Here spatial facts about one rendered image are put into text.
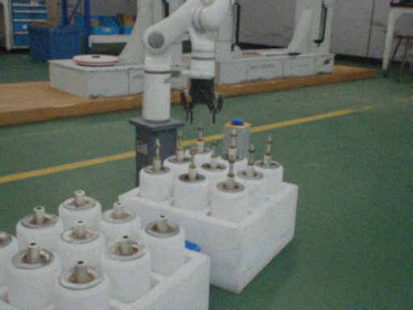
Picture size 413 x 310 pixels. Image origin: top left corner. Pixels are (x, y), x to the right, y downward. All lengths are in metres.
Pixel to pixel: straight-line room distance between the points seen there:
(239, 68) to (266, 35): 3.91
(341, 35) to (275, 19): 1.19
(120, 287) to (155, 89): 0.92
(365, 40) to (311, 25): 2.05
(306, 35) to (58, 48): 2.61
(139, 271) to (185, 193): 0.42
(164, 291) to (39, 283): 0.23
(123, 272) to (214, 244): 0.41
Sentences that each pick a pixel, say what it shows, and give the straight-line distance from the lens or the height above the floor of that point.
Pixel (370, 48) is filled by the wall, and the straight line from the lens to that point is 6.97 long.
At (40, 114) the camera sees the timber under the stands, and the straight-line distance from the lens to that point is 3.14.
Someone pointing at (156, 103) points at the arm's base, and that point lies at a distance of 1.77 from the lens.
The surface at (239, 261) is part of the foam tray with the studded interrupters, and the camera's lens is 1.31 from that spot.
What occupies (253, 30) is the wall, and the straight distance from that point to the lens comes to 8.21.
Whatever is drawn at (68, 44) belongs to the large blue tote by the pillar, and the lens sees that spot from 5.86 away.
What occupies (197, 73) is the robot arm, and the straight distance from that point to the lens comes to 1.51.
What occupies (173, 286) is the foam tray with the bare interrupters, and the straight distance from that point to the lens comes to 1.04.
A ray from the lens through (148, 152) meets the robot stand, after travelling 1.79.
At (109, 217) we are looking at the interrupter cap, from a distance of 1.15.
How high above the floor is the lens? 0.72
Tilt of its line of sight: 16 degrees down
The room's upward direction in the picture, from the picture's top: 2 degrees clockwise
